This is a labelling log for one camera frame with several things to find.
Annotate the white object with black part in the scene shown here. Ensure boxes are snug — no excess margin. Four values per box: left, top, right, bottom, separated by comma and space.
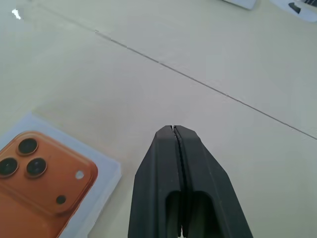
268, 0, 317, 24

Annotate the small black piece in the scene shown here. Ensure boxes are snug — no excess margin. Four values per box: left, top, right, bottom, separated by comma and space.
288, 1, 302, 14

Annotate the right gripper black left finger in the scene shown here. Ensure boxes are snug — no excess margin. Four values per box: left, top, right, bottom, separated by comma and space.
127, 125, 184, 238

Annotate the white box lid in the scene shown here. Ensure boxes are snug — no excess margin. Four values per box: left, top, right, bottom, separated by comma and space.
0, 111, 122, 238

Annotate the white box dark phone print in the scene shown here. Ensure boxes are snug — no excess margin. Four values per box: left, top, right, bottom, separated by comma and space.
220, 0, 257, 11

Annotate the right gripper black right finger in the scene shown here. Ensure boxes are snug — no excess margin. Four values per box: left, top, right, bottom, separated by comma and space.
173, 125, 254, 238

